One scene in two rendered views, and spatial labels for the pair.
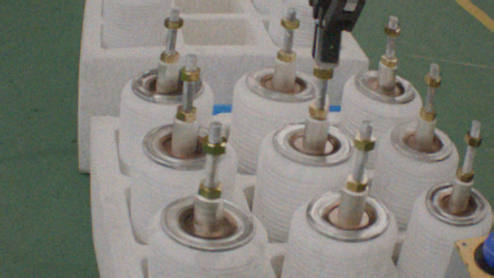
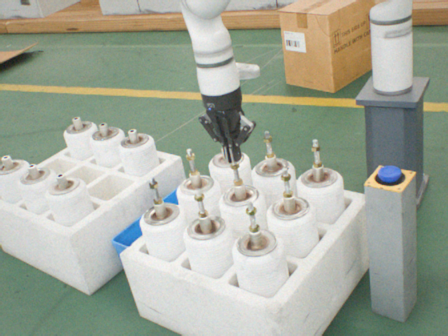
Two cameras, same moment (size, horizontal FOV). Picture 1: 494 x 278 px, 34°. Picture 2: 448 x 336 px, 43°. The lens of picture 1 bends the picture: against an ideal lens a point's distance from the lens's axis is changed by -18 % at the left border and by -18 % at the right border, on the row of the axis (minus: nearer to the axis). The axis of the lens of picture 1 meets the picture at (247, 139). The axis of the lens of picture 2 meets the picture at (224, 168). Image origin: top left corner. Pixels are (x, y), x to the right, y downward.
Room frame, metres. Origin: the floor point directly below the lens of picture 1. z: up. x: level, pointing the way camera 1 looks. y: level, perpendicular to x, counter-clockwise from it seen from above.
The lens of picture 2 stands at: (-0.07, 0.50, 0.88)
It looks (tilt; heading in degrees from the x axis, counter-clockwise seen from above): 29 degrees down; 327
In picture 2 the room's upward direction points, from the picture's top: 11 degrees counter-clockwise
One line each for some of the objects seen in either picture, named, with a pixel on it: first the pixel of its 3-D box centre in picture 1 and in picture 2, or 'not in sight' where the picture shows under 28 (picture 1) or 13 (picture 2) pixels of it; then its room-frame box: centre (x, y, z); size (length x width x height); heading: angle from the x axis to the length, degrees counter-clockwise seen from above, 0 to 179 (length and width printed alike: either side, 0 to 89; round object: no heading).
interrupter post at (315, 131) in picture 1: (315, 131); (239, 191); (0.75, -0.06, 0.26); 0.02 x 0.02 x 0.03
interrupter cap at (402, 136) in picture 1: (423, 143); (272, 167); (0.78, -0.18, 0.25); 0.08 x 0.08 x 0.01
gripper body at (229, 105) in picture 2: not in sight; (223, 107); (0.75, -0.06, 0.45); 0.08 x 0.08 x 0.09
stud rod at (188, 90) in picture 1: (187, 95); (201, 206); (0.72, 0.05, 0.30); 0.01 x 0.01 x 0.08; 2
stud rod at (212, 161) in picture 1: (212, 168); (253, 220); (0.60, 0.02, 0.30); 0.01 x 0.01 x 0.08; 88
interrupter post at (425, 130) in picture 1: (425, 131); (271, 163); (0.78, -0.18, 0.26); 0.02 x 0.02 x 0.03
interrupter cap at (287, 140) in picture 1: (314, 145); (241, 196); (0.75, -0.06, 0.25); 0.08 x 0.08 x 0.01
